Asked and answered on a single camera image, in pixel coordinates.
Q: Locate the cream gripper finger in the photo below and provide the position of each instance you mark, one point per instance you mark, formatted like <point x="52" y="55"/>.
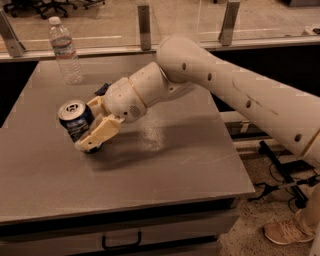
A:
<point x="97" y="107"/>
<point x="105" y="130"/>

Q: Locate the blue pepsi can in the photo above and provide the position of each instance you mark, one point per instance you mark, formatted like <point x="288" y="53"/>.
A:
<point x="76" y="117"/>

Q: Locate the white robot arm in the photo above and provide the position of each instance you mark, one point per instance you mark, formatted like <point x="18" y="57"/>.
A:
<point x="287" y="114"/>

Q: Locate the dark blue snack packet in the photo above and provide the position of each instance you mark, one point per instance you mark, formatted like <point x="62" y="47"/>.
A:
<point x="102" y="90"/>

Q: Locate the clear plastic water bottle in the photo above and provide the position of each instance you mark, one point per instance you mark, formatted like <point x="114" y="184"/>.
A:
<point x="65" y="51"/>

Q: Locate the black office chair base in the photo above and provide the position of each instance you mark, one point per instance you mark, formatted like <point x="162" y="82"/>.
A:
<point x="40" y="6"/>

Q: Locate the grey cabinet drawer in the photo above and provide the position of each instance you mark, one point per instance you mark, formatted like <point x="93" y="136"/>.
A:
<point x="194" y="234"/>

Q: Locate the beige trouser leg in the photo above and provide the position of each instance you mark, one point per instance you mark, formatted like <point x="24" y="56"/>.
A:
<point x="308" y="218"/>

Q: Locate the left metal glass bracket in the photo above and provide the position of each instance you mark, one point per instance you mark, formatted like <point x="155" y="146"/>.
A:
<point x="13" y="45"/>

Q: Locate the metal glass bracket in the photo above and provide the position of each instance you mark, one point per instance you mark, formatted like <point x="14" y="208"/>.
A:
<point x="13" y="45"/>
<point x="226" y="34"/>
<point x="144" y="27"/>

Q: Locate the middle metal glass bracket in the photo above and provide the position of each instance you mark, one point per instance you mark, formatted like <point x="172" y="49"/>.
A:
<point x="144" y="27"/>

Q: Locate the black drawer handle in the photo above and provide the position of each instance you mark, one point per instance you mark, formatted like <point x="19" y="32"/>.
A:
<point x="121" y="240"/>

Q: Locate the right metal glass bracket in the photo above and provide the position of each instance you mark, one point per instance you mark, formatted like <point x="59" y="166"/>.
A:
<point x="226" y="34"/>

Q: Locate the black metal stand frame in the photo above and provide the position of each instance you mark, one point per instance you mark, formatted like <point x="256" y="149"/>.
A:
<point x="285" y="170"/>

